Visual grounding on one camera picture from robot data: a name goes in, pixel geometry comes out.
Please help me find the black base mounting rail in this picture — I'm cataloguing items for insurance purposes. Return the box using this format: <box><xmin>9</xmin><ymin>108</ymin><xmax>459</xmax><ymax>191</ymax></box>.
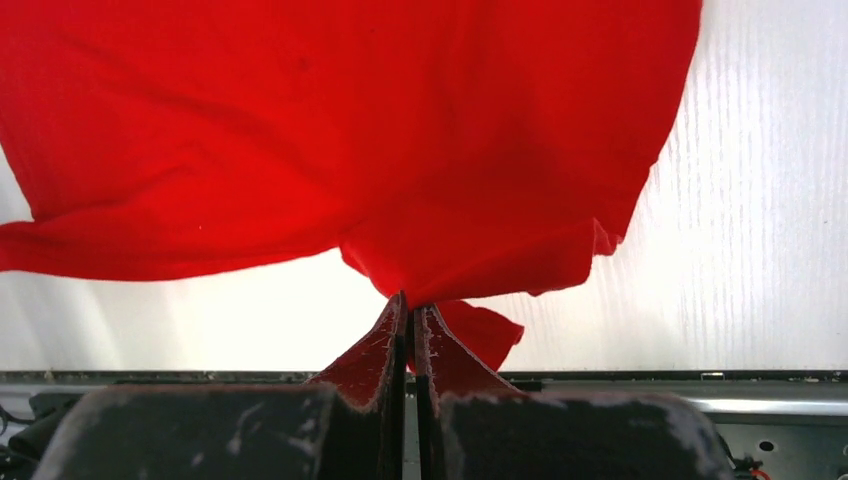
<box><xmin>1</xmin><ymin>370</ymin><xmax>847</xmax><ymax>479</ymax></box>

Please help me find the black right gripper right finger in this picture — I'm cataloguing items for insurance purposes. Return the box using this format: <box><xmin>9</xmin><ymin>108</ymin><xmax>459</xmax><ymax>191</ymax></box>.
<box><xmin>412</xmin><ymin>306</ymin><xmax>734</xmax><ymax>479</ymax></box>

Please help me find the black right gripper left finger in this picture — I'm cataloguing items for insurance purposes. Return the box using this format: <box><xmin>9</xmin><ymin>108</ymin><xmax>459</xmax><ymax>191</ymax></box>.
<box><xmin>35</xmin><ymin>294</ymin><xmax>408</xmax><ymax>479</ymax></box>

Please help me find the red t-shirt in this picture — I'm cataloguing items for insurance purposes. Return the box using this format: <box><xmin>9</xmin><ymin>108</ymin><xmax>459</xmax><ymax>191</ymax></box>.
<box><xmin>1</xmin><ymin>1</ymin><xmax>702</xmax><ymax>368</ymax></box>

